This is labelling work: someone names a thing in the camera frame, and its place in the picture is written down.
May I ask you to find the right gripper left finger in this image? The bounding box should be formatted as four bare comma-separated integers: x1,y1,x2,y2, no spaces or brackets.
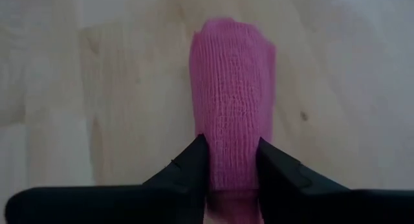
5,134,210,224

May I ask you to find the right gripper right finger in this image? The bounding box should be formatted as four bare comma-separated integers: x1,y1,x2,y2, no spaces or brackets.
257,137,414,224

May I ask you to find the pink gauze bandage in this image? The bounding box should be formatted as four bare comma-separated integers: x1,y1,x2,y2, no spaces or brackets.
189,18,278,224

